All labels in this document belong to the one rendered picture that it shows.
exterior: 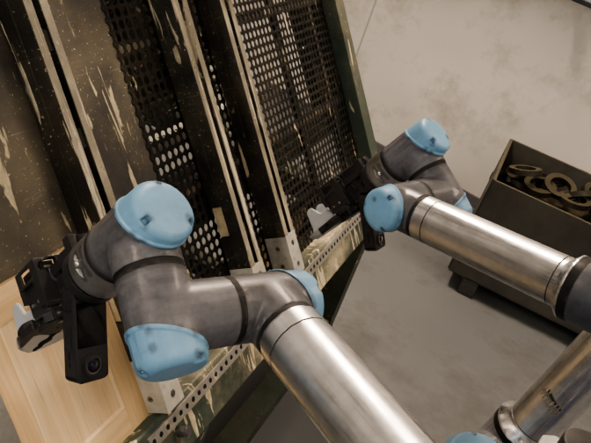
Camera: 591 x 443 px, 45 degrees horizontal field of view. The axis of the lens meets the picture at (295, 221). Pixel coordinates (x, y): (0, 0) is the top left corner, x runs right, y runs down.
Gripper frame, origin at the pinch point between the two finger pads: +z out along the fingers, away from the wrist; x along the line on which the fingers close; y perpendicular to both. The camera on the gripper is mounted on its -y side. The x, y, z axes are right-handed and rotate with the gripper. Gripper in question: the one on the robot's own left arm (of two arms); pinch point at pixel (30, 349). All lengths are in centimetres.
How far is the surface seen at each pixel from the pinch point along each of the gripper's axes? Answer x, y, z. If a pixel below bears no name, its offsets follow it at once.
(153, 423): -42, -10, 41
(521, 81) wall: -412, 118, 60
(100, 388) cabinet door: -30.8, -1.1, 37.5
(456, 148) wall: -414, 106, 124
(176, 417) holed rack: -48, -11, 42
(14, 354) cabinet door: -12.2, 7.3, 28.9
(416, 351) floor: -248, -14, 117
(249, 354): -80, -2, 47
